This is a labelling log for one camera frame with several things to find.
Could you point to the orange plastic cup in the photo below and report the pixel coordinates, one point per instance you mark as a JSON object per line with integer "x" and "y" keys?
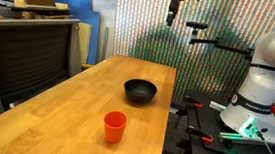
{"x": 114, "y": 127}

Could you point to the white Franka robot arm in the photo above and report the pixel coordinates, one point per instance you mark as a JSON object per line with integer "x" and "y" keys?
{"x": 264, "y": 84}

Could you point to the black bowl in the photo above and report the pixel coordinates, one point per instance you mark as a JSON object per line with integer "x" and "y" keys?
{"x": 140, "y": 91}

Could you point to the blue board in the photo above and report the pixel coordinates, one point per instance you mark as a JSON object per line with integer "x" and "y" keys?
{"x": 79, "y": 11}

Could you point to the beige foam panel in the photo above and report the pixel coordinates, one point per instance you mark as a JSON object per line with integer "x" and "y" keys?
{"x": 83, "y": 42}

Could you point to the grey metal cart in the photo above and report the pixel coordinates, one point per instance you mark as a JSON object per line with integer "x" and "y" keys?
{"x": 28, "y": 60}

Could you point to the black camera on mount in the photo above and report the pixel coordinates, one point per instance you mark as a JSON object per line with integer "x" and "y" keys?
{"x": 197, "y": 25}

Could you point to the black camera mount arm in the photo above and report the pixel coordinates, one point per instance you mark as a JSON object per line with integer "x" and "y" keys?
{"x": 220, "y": 45}

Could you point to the white aluminium rail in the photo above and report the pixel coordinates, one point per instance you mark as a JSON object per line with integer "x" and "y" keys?
{"x": 217, "y": 105}

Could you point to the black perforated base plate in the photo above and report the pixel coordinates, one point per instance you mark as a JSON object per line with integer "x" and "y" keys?
{"x": 204, "y": 153}

